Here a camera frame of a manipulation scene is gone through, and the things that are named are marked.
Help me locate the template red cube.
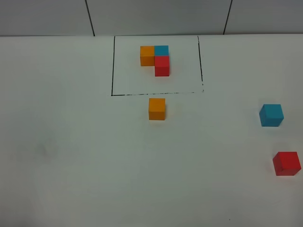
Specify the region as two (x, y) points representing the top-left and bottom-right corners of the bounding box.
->
(154, 56), (170, 77)

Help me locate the template orange cube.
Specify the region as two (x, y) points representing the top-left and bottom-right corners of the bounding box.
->
(140, 46), (155, 66)

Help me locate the template blue cube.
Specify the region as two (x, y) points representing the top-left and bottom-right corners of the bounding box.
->
(154, 45), (169, 56)

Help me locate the loose red cube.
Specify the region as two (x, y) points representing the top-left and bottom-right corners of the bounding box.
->
(273, 152), (301, 176)

